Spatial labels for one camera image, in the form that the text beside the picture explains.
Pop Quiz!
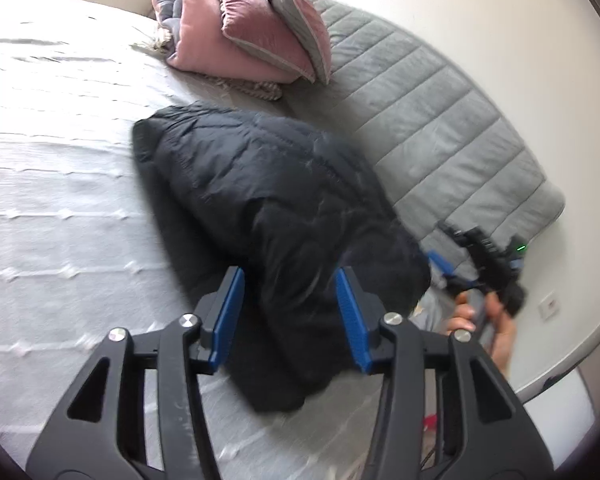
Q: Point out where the grey white-stitched bedspread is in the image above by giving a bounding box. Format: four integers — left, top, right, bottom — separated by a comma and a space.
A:
0, 0, 431, 480

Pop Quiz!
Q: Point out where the black puffer jacket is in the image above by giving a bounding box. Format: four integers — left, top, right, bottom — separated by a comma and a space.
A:
131, 100, 431, 415

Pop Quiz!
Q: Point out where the pink velvet pillow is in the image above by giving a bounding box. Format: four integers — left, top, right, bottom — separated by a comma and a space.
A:
200, 0, 317, 83
248, 0, 333, 86

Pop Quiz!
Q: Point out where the white wall socket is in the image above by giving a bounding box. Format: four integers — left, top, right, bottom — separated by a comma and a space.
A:
537, 294, 561, 322

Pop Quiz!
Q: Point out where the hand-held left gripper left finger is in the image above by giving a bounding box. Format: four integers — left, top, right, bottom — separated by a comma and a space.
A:
25, 266, 246, 480

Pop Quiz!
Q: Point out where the person's right hand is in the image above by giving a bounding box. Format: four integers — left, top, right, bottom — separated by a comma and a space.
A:
445, 290, 519, 377

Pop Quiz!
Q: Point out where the grey quilted headboard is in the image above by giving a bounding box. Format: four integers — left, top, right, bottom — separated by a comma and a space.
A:
280, 0, 567, 306

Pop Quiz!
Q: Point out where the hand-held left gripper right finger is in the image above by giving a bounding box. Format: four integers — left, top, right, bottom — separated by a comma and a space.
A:
334, 266, 553, 480

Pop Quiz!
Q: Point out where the pink grey folded quilt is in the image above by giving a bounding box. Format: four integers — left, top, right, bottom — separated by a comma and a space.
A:
152, 0, 301, 86

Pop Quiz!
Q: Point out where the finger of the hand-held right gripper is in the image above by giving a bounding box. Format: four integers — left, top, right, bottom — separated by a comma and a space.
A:
425, 251, 483, 295
437, 221, 473, 250

